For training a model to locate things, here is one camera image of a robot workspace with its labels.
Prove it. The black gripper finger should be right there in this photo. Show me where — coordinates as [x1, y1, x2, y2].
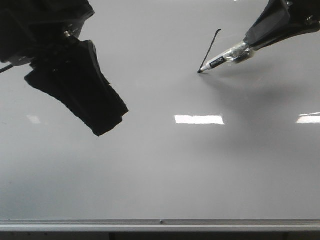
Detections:
[243, 0, 320, 50]

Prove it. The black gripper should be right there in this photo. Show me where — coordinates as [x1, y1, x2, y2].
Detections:
[0, 0, 129, 136]

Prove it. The white whiteboard surface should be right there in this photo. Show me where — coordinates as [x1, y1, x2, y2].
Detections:
[0, 0, 320, 220]

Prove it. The grey aluminium whiteboard frame rail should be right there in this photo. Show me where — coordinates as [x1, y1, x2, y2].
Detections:
[0, 219, 320, 233]

